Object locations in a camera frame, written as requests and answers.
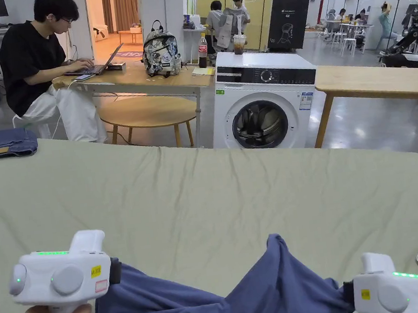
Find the white washing machine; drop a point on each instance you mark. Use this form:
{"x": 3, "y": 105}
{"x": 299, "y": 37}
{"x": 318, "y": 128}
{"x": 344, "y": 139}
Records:
{"x": 262, "y": 95}

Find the group of people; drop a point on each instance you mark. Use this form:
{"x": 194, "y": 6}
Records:
{"x": 351, "y": 16}

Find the wooden desk with white legs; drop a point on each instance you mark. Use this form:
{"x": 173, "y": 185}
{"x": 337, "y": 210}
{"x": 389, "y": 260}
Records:
{"x": 137, "y": 78}

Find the black standing sign board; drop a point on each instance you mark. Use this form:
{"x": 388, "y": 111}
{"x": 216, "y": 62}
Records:
{"x": 288, "y": 21}

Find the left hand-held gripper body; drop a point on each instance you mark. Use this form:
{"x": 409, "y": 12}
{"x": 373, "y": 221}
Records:
{"x": 53, "y": 277}

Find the folded blue jeans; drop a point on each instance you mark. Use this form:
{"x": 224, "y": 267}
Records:
{"x": 2, "y": 142}

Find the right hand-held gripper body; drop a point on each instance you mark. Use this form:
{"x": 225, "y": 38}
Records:
{"x": 389, "y": 294}

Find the bed with pale green sheet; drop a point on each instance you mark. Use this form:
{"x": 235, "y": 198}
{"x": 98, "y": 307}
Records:
{"x": 198, "y": 198}

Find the dark blue shirt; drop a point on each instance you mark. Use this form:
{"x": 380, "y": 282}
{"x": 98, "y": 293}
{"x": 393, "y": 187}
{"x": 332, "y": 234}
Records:
{"x": 210, "y": 307}

